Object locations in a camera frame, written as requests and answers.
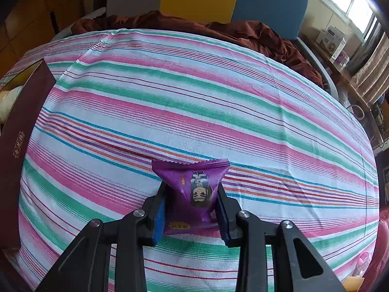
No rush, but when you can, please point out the wooden desk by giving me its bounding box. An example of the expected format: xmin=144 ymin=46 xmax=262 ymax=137
xmin=299 ymin=35 xmax=389 ymax=146

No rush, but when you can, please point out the striped bed sheet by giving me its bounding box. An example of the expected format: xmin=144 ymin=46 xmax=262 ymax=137
xmin=0 ymin=28 xmax=380 ymax=292

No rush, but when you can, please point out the white printed carton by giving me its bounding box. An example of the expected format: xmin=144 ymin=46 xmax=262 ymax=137
xmin=331 ymin=38 xmax=347 ymax=60
xmin=316 ymin=26 xmax=345 ymax=52

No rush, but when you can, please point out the wooden wardrobe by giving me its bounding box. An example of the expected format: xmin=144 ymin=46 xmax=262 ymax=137
xmin=0 ymin=0 xmax=95 ymax=76

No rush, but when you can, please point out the black electronic device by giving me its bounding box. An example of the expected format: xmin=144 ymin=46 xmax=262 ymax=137
xmin=372 ymin=99 xmax=389 ymax=128

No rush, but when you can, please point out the dark brown blanket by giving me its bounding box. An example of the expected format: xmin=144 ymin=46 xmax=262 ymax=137
xmin=71 ymin=10 xmax=324 ymax=87

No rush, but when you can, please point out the maroon tin box gold inside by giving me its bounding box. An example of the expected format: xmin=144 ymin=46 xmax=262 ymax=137
xmin=0 ymin=59 xmax=57 ymax=250

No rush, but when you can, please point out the beige patterned curtain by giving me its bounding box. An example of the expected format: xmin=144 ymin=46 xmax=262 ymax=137
xmin=346 ymin=15 xmax=389 ymax=104

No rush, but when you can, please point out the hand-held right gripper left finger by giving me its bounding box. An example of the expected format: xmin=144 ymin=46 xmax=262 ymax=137
xmin=35 ymin=182 xmax=168 ymax=292

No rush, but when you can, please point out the purple snack packet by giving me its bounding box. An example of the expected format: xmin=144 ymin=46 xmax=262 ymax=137
xmin=151 ymin=158 xmax=230 ymax=236

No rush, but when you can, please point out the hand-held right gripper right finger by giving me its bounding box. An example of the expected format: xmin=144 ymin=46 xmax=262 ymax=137
xmin=216 ymin=184 xmax=347 ymax=292

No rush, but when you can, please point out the red pink quilt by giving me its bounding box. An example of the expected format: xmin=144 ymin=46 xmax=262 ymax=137
xmin=355 ymin=205 xmax=389 ymax=292

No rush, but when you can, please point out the grey yellow blue sofa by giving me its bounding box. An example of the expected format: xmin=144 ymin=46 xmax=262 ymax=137
xmin=50 ymin=0 xmax=339 ymax=101

